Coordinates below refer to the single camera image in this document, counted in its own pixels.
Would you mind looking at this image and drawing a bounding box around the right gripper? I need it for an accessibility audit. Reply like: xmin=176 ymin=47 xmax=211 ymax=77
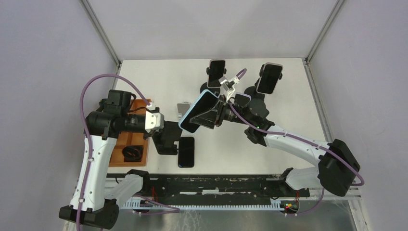
xmin=190 ymin=91 xmax=254 ymax=128

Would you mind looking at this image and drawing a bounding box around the light blue case phone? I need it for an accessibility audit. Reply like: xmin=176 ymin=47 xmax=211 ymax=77
xmin=178 ymin=90 xmax=218 ymax=133

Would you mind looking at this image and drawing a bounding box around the black phone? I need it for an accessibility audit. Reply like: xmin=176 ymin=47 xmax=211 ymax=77
xmin=178 ymin=137 xmax=195 ymax=168

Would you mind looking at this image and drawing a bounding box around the white folding phone stand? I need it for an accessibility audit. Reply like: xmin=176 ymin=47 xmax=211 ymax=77
xmin=177 ymin=102 xmax=191 ymax=119

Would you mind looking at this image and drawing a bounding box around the lilac case phone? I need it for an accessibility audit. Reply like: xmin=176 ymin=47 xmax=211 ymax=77
xmin=234 ymin=92 xmax=252 ymax=107

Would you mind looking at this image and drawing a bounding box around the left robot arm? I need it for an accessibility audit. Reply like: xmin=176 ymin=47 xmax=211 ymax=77
xmin=59 ymin=90 xmax=182 ymax=230

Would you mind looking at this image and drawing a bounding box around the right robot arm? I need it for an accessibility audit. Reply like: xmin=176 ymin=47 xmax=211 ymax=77
xmin=179 ymin=92 xmax=365 ymax=197

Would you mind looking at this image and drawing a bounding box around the black round base stand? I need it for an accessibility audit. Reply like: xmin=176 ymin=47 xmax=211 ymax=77
xmin=200 ymin=59 xmax=226 ymax=95

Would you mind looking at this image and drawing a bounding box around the pink case phone on stand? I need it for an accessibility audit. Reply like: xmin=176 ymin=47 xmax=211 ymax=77
xmin=206 ymin=59 xmax=226 ymax=88

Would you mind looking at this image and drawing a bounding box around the clear case phone on stand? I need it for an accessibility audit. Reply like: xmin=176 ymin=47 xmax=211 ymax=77
xmin=256 ymin=63 xmax=283 ymax=94

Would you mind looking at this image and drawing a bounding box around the orange wooden organizer tray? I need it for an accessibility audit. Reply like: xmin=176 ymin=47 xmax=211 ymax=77
xmin=108 ymin=99 xmax=151 ymax=167

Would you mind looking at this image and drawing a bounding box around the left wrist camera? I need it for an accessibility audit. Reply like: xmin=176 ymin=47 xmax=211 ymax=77
xmin=145 ymin=102 xmax=165 ymax=125

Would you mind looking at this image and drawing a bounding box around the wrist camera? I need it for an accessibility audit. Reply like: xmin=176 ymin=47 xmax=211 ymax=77
xmin=220 ymin=76 xmax=240 ymax=101
xmin=145 ymin=102 xmax=165 ymax=125

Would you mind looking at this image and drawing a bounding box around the black coiled strap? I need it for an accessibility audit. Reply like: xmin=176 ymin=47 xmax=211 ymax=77
xmin=123 ymin=146 xmax=145 ymax=163

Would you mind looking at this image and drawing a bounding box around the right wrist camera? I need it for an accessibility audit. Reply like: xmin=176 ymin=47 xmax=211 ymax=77
xmin=220 ymin=76 xmax=240 ymax=101

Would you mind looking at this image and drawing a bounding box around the white slotted cable duct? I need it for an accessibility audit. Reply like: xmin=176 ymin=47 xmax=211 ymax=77
xmin=121 ymin=198 xmax=284 ymax=211

